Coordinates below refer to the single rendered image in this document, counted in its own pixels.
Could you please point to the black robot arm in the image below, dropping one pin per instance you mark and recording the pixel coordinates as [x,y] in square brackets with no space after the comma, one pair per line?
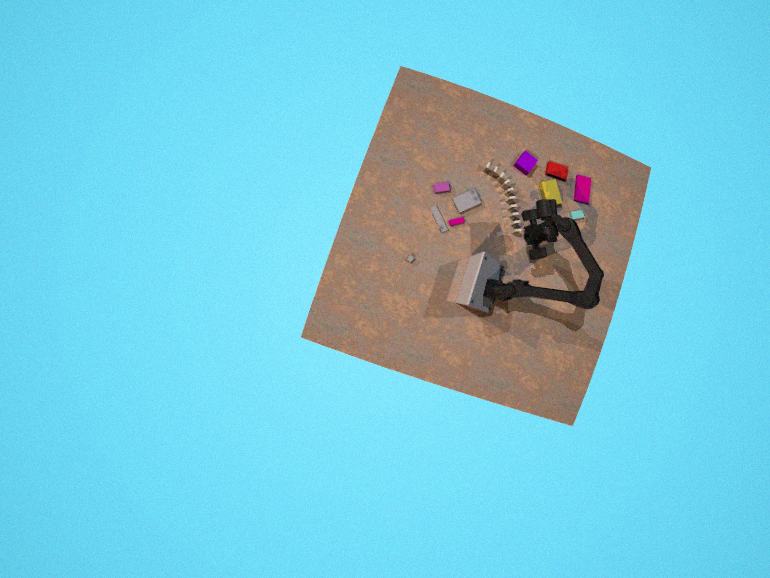
[548,230]

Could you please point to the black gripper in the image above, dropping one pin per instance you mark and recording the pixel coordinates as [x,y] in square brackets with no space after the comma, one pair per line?
[531,236]

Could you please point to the yellow rectangular block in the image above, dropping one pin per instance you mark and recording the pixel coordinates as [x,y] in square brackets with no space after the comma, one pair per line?
[549,190]

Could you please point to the purple block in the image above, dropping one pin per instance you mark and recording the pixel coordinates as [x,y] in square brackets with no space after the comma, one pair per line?
[525,163]

